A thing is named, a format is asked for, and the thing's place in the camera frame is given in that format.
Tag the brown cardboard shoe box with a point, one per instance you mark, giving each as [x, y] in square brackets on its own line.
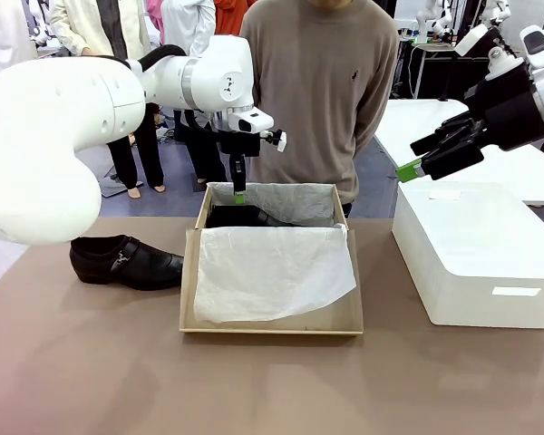
[272, 327]

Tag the black leather shoe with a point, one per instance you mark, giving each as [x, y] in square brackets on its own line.
[236, 217]
[127, 267]

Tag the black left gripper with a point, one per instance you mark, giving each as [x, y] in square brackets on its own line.
[240, 144]

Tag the mannequin with white shirt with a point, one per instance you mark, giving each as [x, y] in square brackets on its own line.
[186, 22]

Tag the mannequin with orange top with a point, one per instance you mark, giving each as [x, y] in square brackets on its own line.
[229, 16]

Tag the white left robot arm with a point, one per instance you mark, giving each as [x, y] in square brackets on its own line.
[50, 136]

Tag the clothes pile on floor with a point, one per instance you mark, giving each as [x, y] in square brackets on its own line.
[165, 133]

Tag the white plastic bin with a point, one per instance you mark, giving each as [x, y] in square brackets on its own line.
[471, 254]

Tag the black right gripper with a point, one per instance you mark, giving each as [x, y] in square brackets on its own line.
[508, 113]

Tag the figure in white coat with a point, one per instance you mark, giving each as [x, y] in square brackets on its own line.
[4, 36]

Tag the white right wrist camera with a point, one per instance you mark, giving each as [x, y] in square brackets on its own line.
[473, 38]

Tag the person in beige sweater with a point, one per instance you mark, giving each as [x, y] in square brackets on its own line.
[317, 90]

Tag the white tissue paper sheet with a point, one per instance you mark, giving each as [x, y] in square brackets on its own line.
[272, 272]

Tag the pink garment mannequin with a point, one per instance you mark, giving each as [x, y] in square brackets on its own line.
[154, 13]

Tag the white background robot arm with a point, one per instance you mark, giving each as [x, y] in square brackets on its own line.
[498, 9]
[428, 18]

